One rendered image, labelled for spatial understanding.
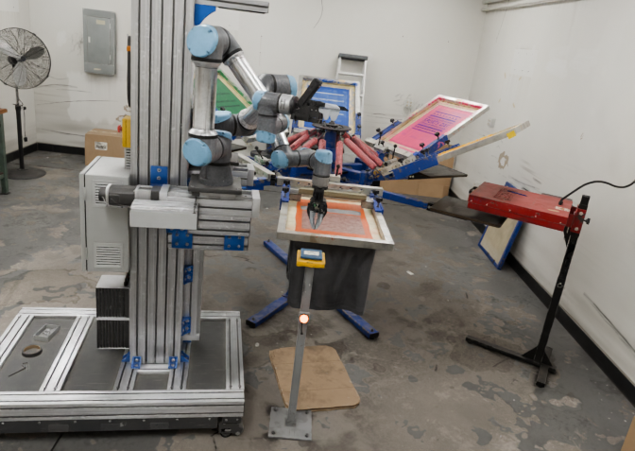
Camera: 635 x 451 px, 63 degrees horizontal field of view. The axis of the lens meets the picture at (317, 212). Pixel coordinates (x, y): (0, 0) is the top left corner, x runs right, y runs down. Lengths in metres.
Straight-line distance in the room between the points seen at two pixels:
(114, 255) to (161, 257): 0.21
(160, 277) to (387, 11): 5.31
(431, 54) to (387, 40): 0.61
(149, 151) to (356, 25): 5.02
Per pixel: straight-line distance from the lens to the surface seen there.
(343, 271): 2.73
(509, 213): 3.33
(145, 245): 2.58
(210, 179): 2.25
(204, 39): 2.04
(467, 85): 7.43
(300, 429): 2.87
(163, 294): 2.69
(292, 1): 7.11
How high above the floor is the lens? 1.90
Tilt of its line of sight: 18 degrees down
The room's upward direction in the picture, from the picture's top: 7 degrees clockwise
